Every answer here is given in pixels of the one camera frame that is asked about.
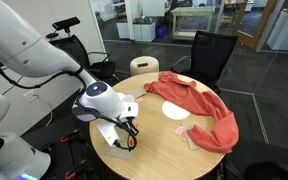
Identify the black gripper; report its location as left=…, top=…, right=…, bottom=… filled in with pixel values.
left=116, top=119, right=140, bottom=152

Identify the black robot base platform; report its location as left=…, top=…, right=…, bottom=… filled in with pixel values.
left=19, top=114, right=97, bottom=180

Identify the white mug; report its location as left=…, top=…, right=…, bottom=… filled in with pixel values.
left=121, top=94, right=136, bottom=105

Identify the orange red sweater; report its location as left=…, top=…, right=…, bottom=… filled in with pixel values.
left=143, top=70, right=240, bottom=154

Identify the black padded office chair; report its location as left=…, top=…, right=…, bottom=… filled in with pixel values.
left=48, top=34, right=117, bottom=87

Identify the low white cabinet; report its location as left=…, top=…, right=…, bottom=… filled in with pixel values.
left=116, top=17, right=157, bottom=43

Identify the blue bin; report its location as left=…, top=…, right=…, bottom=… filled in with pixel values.
left=155, top=25, right=168, bottom=40

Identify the black mesh office chair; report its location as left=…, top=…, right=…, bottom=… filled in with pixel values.
left=169, top=30, right=239, bottom=95

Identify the black round chair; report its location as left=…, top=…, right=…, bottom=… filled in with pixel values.
left=221, top=135, right=288, bottom=180

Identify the beige utility cart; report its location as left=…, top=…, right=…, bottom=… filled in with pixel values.
left=170, top=6, right=216, bottom=42

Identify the wooden door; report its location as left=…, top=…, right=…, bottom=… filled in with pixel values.
left=231, top=0, right=279, bottom=51

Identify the orange handled clamp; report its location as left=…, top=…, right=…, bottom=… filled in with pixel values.
left=59, top=129, right=81, bottom=144
left=64, top=158, right=89, bottom=180

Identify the white power cable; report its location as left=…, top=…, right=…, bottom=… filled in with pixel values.
left=33, top=94, right=54, bottom=128

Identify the white wall outlet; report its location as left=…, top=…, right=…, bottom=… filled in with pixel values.
left=23, top=89, right=39, bottom=104

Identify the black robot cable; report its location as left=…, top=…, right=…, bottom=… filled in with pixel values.
left=0, top=46, right=140, bottom=152

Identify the thin dark wall cable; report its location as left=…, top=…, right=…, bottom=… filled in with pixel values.
left=1, top=77, right=24, bottom=96

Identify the black camera on stand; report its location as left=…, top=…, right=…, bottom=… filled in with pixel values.
left=45, top=16, right=81, bottom=40

